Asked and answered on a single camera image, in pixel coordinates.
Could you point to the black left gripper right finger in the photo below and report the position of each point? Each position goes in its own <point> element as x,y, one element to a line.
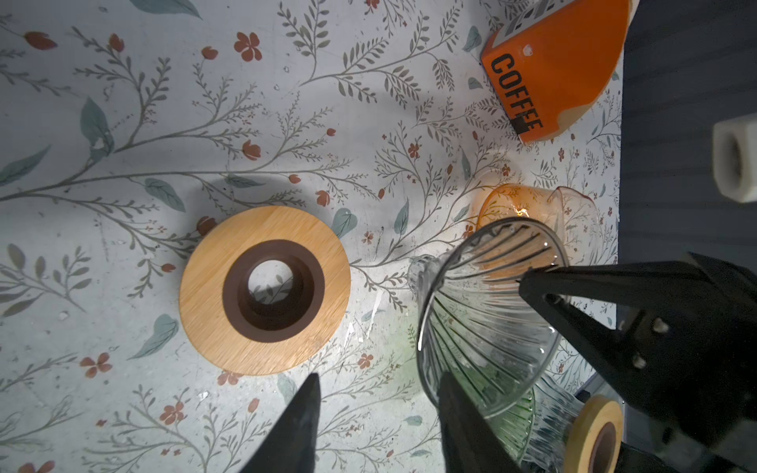
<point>469,445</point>

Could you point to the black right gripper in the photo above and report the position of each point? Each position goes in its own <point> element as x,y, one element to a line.
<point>676,339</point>

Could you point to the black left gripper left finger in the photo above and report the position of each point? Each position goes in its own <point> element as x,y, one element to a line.
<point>290,445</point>

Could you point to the grey glass carafe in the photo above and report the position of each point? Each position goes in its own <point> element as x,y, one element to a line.
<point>556,409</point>

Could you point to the grey glass dripper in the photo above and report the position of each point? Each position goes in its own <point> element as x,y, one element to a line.
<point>473,323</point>

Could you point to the orange coffee filter box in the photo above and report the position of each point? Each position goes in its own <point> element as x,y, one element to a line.
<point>552,62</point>

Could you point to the orange glass carafe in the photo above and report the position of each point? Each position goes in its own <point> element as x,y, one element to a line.
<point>532,207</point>

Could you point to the floral table mat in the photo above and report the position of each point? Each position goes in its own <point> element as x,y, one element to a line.
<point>130,129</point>

